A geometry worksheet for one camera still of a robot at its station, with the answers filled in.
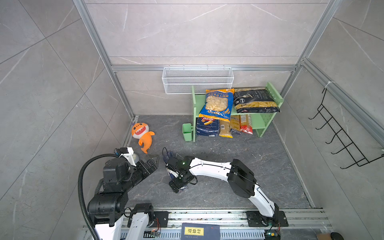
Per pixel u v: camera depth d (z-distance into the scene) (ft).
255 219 2.39
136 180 1.64
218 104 2.62
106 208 1.21
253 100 2.74
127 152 1.80
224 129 3.03
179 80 3.31
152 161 1.76
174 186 2.45
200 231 2.25
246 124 3.07
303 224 2.54
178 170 2.20
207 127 2.96
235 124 3.09
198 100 2.97
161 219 2.41
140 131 3.29
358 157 1.97
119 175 1.41
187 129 3.34
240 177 1.84
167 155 3.03
